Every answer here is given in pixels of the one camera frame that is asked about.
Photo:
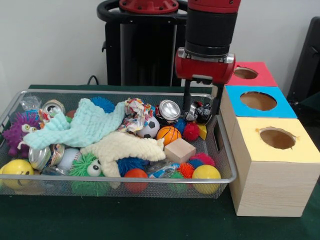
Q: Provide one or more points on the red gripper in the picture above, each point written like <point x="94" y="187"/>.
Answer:
<point x="202" y="68"/>

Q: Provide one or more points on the black red crushed soda can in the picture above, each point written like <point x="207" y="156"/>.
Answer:
<point x="202" y="113"/>

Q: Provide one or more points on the colourful paper wad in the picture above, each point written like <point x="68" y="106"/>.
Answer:
<point x="135" y="112"/>

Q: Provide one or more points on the cream waffle cloth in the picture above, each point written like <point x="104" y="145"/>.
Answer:
<point x="125" y="147"/>

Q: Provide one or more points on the mint green cloth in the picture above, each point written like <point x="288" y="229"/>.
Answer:
<point x="85" y="125"/>

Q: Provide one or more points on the red robot arm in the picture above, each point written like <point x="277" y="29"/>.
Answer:
<point x="210" y="27"/>

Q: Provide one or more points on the wooden box with three holes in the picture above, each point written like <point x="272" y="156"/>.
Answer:
<point x="275" y="185"/>

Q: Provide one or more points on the small orange basketball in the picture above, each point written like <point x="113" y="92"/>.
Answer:
<point x="168" y="135"/>

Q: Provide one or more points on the wooden cube block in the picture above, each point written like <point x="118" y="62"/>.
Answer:
<point x="180" y="151"/>

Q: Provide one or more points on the small soccer ball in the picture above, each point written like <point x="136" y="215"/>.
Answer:
<point x="150" y="126"/>

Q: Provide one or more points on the plain yellow ball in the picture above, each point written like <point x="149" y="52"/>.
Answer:
<point x="206" y="172"/>

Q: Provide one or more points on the black upright panel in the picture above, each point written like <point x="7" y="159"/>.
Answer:
<point x="307" y="62"/>

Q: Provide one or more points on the green furry toy with eyes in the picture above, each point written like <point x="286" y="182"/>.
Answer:
<point x="82" y="163"/>

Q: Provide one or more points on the dark green table cloth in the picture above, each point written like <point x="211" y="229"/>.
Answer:
<point x="125" y="220"/>

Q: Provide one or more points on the purple spiky monster toy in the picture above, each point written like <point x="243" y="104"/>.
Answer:
<point x="12" y="135"/>

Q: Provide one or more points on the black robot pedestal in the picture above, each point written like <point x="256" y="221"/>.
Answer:
<point x="147" y="50"/>

